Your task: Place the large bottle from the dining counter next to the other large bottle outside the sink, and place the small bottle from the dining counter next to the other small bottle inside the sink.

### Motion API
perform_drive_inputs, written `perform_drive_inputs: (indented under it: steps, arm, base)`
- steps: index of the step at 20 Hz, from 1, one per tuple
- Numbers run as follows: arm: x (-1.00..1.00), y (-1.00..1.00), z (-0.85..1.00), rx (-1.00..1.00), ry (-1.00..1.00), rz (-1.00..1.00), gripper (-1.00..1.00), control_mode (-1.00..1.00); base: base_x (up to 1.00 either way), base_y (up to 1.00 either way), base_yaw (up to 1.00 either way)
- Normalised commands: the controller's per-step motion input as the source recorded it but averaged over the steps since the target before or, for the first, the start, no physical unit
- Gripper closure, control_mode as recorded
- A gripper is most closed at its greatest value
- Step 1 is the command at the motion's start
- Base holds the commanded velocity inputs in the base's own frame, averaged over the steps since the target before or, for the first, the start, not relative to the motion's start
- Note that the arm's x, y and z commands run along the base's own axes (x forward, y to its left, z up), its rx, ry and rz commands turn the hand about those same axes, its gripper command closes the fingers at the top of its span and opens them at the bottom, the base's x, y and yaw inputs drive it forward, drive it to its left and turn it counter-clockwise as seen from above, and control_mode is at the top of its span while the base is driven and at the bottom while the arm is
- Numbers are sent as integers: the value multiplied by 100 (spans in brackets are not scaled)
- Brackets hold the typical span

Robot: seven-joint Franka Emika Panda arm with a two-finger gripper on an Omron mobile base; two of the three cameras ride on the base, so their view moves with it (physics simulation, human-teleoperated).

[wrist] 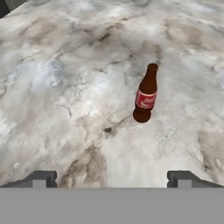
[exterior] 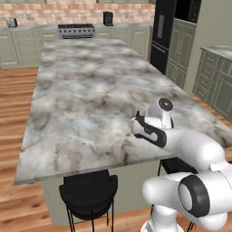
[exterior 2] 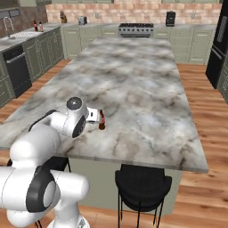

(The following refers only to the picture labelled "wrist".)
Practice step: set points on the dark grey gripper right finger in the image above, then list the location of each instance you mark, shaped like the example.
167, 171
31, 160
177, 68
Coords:
182, 176

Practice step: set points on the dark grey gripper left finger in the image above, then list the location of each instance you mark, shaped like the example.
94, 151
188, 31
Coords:
40, 176

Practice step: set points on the brown bottle with red label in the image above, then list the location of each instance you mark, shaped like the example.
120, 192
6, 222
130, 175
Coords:
146, 94

